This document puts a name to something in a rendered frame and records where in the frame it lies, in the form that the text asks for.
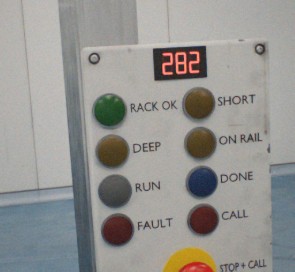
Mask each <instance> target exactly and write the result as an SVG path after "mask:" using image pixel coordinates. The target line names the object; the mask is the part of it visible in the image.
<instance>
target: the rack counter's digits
mask: <svg viewBox="0 0 295 272"><path fill-rule="evenodd" d="M160 58H161V76H166V75H184V74H193V73H201V56H200V51H183V52H161V53H160Z"/></svg>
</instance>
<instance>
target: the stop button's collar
mask: <svg viewBox="0 0 295 272"><path fill-rule="evenodd" d="M192 262H203V263H205V264H207V265H209V266H210V267H211V268H212V270H213V271H214V272H217V267H216V264H215V261H214V260H213V259H212V258H211V256H210V255H209V254H208V253H207V252H206V251H204V250H203V249H199V248H194V247H188V248H184V249H181V250H179V251H176V252H175V253H174V254H172V255H171V257H170V258H169V259H168V261H167V262H166V264H165V265H164V268H163V272H179V270H180V269H181V268H182V267H183V266H184V265H186V264H188V263H192ZM250 262H253V261H249V263H250ZM249 263H248V267H249V268H253V267H250V266H249ZM256 263H257V261H255V265H254V268H255V266H256V265H258V263H257V264H256ZM236 264H237V266H236ZM230 265H233V270H234V269H235V271H236V267H238V266H239V263H235V266H234V264H233V263H231V264H230ZM230 265H229V270H230ZM264 266H267V265H264V259H263V267H264ZM258 267H259V266H258ZM233 270H230V271H233Z"/></svg>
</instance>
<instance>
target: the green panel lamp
mask: <svg viewBox="0 0 295 272"><path fill-rule="evenodd" d="M125 110H126V109H125V106H124V103H123V102H122V101H121V99H120V98H119V97H117V96H114V95H106V96H103V97H101V99H100V100H99V101H98V102H97V103H96V105H95V108H94V114H95V116H96V119H97V120H98V121H99V123H101V124H102V125H105V126H115V125H117V124H119V123H120V122H121V121H122V119H123V118H124V115H125Z"/></svg>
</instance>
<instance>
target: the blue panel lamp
mask: <svg viewBox="0 0 295 272"><path fill-rule="evenodd" d="M216 184H217V178H216V176H215V174H214V173H213V172H212V171H211V170H210V169H208V168H199V169H196V170H195V171H194V172H193V173H192V174H191V176H190V178H189V179H188V188H190V190H191V192H192V193H193V194H194V195H195V196H198V197H206V196H207V195H209V194H210V193H211V192H213V190H215V187H216Z"/></svg>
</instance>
